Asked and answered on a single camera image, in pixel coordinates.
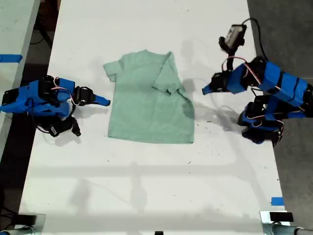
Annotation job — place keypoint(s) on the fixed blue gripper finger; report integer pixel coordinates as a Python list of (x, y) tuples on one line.
[(209, 86), (101, 98)]

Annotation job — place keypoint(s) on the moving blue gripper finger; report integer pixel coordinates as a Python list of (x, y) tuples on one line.
[(209, 91), (100, 103)]

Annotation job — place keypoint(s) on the pale green T-shirt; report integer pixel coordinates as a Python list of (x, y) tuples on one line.
[(146, 107)]

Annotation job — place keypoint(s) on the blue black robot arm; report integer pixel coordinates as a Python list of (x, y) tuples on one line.
[(281, 84), (24, 99)]

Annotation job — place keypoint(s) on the long blue tape strip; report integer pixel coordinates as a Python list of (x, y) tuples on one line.
[(11, 58)]

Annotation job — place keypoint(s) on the white side table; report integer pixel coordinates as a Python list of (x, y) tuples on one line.
[(14, 36)]

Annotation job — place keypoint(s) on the short blue tape strip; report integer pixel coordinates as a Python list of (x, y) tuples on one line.
[(277, 201)]

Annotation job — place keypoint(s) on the metal clamp plate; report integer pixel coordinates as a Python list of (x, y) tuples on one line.
[(264, 222), (41, 224)]

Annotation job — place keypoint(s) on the small black box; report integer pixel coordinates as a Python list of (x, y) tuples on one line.
[(27, 219), (281, 217)]

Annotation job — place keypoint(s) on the tiny black block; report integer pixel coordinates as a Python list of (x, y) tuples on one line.
[(159, 233)]

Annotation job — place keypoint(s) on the grey metal pipe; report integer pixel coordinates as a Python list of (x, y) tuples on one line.
[(17, 231), (293, 230)]

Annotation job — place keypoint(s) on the black camera stalk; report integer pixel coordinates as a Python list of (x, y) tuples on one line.
[(230, 64)]

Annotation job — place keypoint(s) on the black camera box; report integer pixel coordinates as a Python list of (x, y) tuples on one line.
[(61, 127), (233, 36)]

